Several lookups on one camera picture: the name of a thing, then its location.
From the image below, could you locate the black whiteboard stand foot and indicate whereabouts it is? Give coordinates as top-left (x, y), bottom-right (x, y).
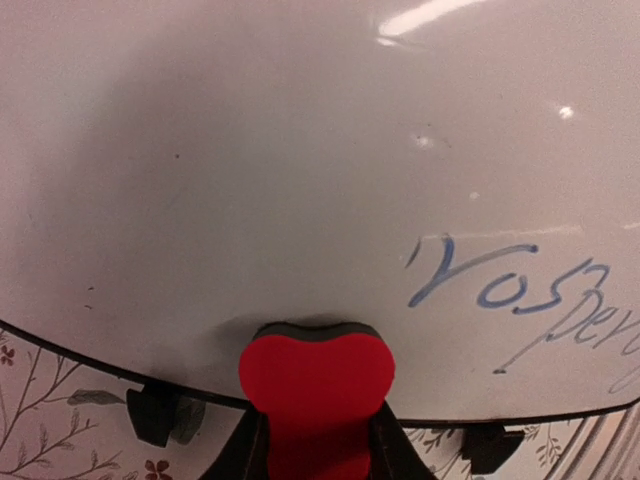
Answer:
top-left (126, 382), bottom-right (191, 448)

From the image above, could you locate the red whiteboard eraser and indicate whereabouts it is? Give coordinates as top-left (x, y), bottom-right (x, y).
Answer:
top-left (238, 323), bottom-right (395, 479)

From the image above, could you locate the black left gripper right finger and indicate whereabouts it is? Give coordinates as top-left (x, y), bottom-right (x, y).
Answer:
top-left (369, 401), bottom-right (437, 480)

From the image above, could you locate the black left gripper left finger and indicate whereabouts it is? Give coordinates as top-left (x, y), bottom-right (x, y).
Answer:
top-left (199, 405), bottom-right (269, 480)

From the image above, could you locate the white whiteboard black frame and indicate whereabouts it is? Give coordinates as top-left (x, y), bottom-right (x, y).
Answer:
top-left (1, 1), bottom-right (639, 421)

